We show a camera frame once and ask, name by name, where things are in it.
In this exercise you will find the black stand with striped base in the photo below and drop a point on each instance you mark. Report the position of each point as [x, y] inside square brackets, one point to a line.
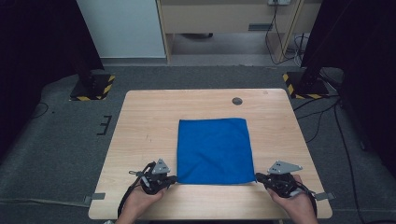
[93, 88]
[306, 87]

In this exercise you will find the grey tape strip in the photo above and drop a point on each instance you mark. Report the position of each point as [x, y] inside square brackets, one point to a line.
[325, 196]
[97, 196]

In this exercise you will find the person's left hand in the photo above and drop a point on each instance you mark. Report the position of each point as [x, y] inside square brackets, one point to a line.
[140, 202]

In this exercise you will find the blue cloth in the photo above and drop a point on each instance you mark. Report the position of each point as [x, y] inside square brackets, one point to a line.
[214, 149]

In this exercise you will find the grey label on desk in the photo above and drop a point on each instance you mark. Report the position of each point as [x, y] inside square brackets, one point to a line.
[260, 27]

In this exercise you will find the white cabinet panel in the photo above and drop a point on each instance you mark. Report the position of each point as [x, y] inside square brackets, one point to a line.
[121, 28]

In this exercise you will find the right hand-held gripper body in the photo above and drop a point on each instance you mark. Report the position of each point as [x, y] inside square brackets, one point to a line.
[281, 168]

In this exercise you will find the grey round table grommet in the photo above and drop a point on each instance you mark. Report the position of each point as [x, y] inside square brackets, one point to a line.
[237, 101]

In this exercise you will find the white power strip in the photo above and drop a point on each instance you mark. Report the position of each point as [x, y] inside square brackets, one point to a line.
[279, 2]

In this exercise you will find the dark curtain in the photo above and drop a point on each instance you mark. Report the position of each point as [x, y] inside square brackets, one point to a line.
[367, 62]
[37, 46]

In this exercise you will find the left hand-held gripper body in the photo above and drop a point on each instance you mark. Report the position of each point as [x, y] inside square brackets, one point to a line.
[160, 168]

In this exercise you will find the person's right hand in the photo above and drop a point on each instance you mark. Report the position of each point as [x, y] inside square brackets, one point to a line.
[295, 205]

